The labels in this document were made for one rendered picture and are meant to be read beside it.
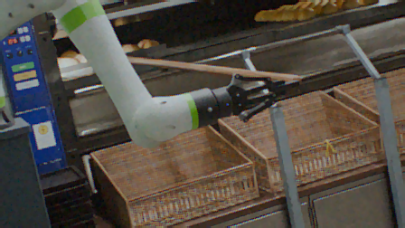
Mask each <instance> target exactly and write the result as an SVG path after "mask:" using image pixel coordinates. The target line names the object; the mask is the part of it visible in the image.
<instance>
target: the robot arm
mask: <svg viewBox="0 0 405 228"><path fill-rule="evenodd" d="M49 11H52V13H53V15H54V16H55V17H56V19H57V20H58V23H60V25H61V26H62V29H63V30H64V31H65V33H67V35H68V36H69V37H70V39H71V40H72V41H73V43H74V44H75V45H76V47H77V48H78V50H79V51H80V53H82V56H84V58H85V59H86V61H87V62H88V63H89V65H90V67H91V68H93V71H94V72H95V73H96V74H97V76H98V77H99V80H100V81H101V82H102V84H103V86H104V87H105V88H106V90H107V91H108V94H109V96H110V98H111V99H112V100H113V102H114V105H115V106H116V108H117V109H118V113H119V115H120V117H121V118H122V120H123V121H124V124H125V126H126V129H127V133H128V134H129V135H130V138H132V141H134V143H136V145H138V146H139V147H143V148H154V147H159V146H160V145H162V143H165V141H166V140H169V139H170V138H173V137H176V136H177V135H180V134H182V133H184V132H186V131H188V130H193V129H196V128H201V127H206V126H209V125H213V124H216V123H217V121H218V119H223V118H226V117H230V116H235V117H239V118H240V121H242V122H244V123H247V122H248V120H250V119H251V118H252V117H254V116H255V115H257V114H258V113H260V112H261V111H262V110H265V109H267V108H269V107H272V105H275V103H276V102H275V98H276V97H278V96H280V95H286V94H287V90H289V89H294V88H296V87H300V84H299V81H288V82H285V81H283V80H278V81H272V80H271V78H270V77H266V76H241V75H238V74H235V73H233V74H232V81H231V83H229V84H228V85H227V86H226V87H222V88H219V89H215V90H209V89H201V90H195V91H192V92H186V93H185V94H182V95H176V96H173V97H154V98H152V97H151V96H150V94H149V92H148V91H147V90H146V88H145V87H144V85H143V83H142V81H141V80H140V79H139V78H138V76H137V74H136V72H135V71H134V69H133V67H132V65H131V64H130V62H129V60H128V59H127V56H126V55H125V53H124V50H123V49H122V48H121V45H120V44H119V41H118V38H117V36H116V35H115V32H114V31H113V27H112V26H111V25H110V22H109V20H108V18H107V16H106V14H105V13H104V10H103V9H102V6H101V4H100V3H99V0H0V42H1V41H2V40H3V39H4V38H5V37H6V36H8V35H9V33H11V32H13V31H14V30H16V29H17V28H18V27H20V26H21V25H23V24H25V23H26V22H28V21H29V20H30V19H33V17H35V16H36V15H39V14H42V13H45V12H49ZM240 81H265V82H266V83H263V84H261V85H256V86H254V87H249V88H247V89H243V88H242V87H240V86H238V85H236V83H237V82H238V83H239V82H240ZM265 89H270V90H271V92H267V93H264V94H262V95H258V96H255V97H249V98H247V95H250V94H251V93H252V92H257V91H260V90H265ZM261 100H266V101H265V102H262V103H261V104H260V105H258V106H257V107H255V108H254V109H250V110H248V111H247V112H246V113H242V111H243V110H244V109H246V107H247V106H248V105H250V104H252V103H254V102H259V101H261ZM13 125H15V121H14V118H13V117H12V116H11V115H10V114H9V112H8V110H7V108H6V106H5V93H4V90H3V85H2V82H1V78H0V130H3V129H7V128H10V127H12V126H13Z"/></svg>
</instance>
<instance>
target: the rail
mask: <svg viewBox="0 0 405 228"><path fill-rule="evenodd" d="M165 1H166V2H168V1H172V0H149V1H143V2H141V3H134V4H131V5H123V6H120V7H114V8H110V9H105V10H104V13H105V14H110V13H115V12H118V11H125V10H127V9H133V8H137V7H142V6H146V5H153V4H159V3H163V2H165Z"/></svg>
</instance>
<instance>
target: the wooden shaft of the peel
mask: <svg viewBox="0 0 405 228"><path fill-rule="evenodd" d="M127 59H128V60H129V62H130V63H134V64H144V65H148V66H152V67H161V68H166V69H175V70H179V71H191V72H200V73H205V74H210V75H219V76H223V77H232V74H233V73H235V74H238V75H241V76H266V77H270V78H271V80H272V81H278V80H283V81H285V82H288V81H299V84H301V82H302V81H301V78H300V77H299V76H296V75H291V74H280V73H275V72H264V71H248V70H243V69H232V68H226V67H215V66H210V65H199V64H193V63H188V62H172V61H161V60H156V59H145V58H139V57H134V56H127Z"/></svg>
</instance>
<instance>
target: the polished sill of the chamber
mask: <svg viewBox="0 0 405 228"><path fill-rule="evenodd" d="M400 8H405V0H395V1H392V2H389V3H384V4H381V5H374V6H371V7H365V8H363V9H357V10H354V11H352V12H346V13H343V14H336V15H333V16H327V17H325V18H323V19H317V20H314V21H309V22H306V23H303V24H296V25H290V26H288V27H285V28H280V29H277V30H272V31H269V32H264V33H259V34H253V35H251V36H246V37H243V38H238V39H235V40H232V41H227V42H224V43H216V44H212V45H209V46H206V47H201V48H198V49H192V50H190V51H185V52H178V53H175V54H170V55H166V56H164V57H159V58H156V60H161V61H172V62H186V61H191V60H194V59H200V58H202V57H207V56H210V55H213V54H218V53H220V52H227V51H232V50H236V49H240V48H243V47H246V46H251V45H253V44H259V43H266V42H268V41H271V40H277V39H279V38H285V37H287V36H293V35H295V34H298V33H305V32H311V31H314V30H315V29H321V28H324V27H329V26H332V25H335V24H341V23H347V22H350V21H352V20H358V19H361V18H365V17H369V16H372V15H377V14H381V13H387V12H389V11H395V10H398V9H400ZM131 65H132V67H133V69H134V71H135V72H136V73H138V72H143V71H150V70H153V69H158V68H160V67H152V66H148V65H144V64H134V63H132V64H131ZM96 82H101V81H100V80H99V77H98V76H97V74H96V73H95V72H93V73H91V74H85V75H82V76H77V77H74V78H69V79H66V80H63V86H64V89H65V90H69V89H75V88H78V87H80V86H85V85H89V84H93V83H96Z"/></svg>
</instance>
